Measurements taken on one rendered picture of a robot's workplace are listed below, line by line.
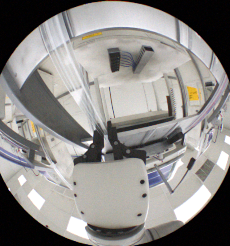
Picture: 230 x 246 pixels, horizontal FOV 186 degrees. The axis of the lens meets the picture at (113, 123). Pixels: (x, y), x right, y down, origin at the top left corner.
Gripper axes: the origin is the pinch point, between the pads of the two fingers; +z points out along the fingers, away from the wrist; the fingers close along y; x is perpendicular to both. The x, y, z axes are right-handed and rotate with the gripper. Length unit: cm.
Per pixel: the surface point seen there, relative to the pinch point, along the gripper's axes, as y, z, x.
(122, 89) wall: 31, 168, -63
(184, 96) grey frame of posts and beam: 60, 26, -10
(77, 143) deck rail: -8.1, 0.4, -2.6
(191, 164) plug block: 24.1, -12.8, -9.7
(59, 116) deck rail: -8.1, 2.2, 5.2
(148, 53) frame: 23.1, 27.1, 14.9
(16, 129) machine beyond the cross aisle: -440, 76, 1
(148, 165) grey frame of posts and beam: 19.3, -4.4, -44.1
